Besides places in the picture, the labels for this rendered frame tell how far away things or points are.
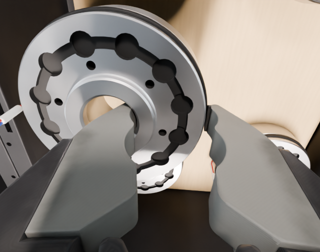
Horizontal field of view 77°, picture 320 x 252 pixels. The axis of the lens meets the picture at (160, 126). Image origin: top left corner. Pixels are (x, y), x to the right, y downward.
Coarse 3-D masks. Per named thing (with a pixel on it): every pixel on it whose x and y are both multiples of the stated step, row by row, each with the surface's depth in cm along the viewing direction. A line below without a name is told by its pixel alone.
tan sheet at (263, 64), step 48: (96, 0) 18; (144, 0) 17; (192, 0) 17; (240, 0) 17; (288, 0) 17; (192, 48) 19; (240, 48) 19; (288, 48) 19; (240, 96) 22; (288, 96) 21
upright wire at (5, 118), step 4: (20, 104) 12; (12, 108) 11; (16, 108) 11; (20, 108) 11; (8, 112) 11; (12, 112) 11; (16, 112) 11; (0, 116) 10; (4, 116) 10; (8, 116) 11; (12, 116) 11; (0, 120) 10; (4, 120) 10; (8, 120) 11; (0, 124) 10
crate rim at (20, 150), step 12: (0, 72) 12; (0, 84) 12; (0, 96) 12; (0, 108) 13; (12, 120) 13; (0, 132) 14; (12, 132) 13; (24, 132) 14; (12, 144) 14; (24, 144) 14; (12, 156) 15; (24, 156) 15; (24, 168) 15
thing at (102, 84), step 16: (80, 80) 10; (96, 80) 9; (112, 80) 9; (128, 80) 10; (80, 96) 10; (96, 96) 10; (112, 96) 10; (128, 96) 10; (144, 96) 10; (64, 112) 11; (80, 112) 10; (144, 112) 10; (80, 128) 11; (144, 128) 11; (144, 144) 11
